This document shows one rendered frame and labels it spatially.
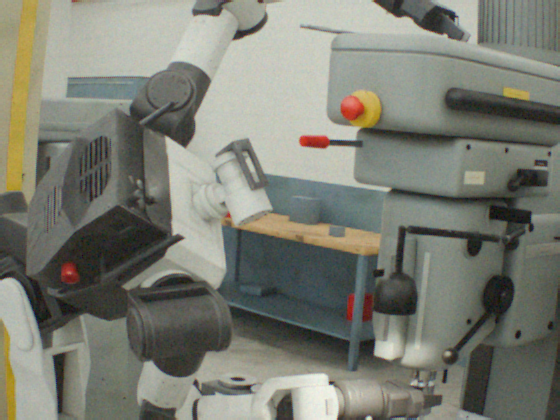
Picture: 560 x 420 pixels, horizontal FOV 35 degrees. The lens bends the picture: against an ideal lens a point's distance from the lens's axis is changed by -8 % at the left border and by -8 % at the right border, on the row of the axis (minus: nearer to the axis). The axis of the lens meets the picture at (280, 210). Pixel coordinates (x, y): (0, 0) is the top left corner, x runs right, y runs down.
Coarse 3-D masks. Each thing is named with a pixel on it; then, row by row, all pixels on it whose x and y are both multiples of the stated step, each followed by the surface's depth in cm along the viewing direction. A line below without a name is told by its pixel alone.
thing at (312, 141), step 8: (304, 136) 155; (312, 136) 156; (320, 136) 157; (304, 144) 155; (312, 144) 156; (320, 144) 157; (328, 144) 159; (336, 144) 160; (344, 144) 162; (352, 144) 163; (360, 144) 164
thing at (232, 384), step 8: (224, 376) 213; (232, 376) 214; (240, 376) 214; (248, 376) 215; (208, 384) 210; (216, 384) 211; (224, 384) 209; (232, 384) 208; (240, 384) 208; (248, 384) 209; (256, 384) 210; (208, 392) 210; (216, 392) 208; (224, 392) 207; (232, 392) 205; (240, 392) 206; (248, 392) 206; (256, 392) 202; (288, 392) 204; (280, 416) 200
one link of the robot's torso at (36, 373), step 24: (0, 288) 169; (0, 312) 170; (24, 312) 167; (24, 336) 167; (72, 336) 181; (24, 360) 169; (48, 360) 168; (72, 360) 178; (24, 384) 173; (48, 384) 168; (72, 384) 179; (24, 408) 173; (48, 408) 170; (72, 408) 179
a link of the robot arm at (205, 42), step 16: (208, 0) 177; (224, 0) 175; (208, 16) 176; (224, 16) 177; (192, 32) 175; (208, 32) 175; (224, 32) 177; (256, 32) 184; (192, 48) 173; (208, 48) 174; (224, 48) 177; (208, 64) 173
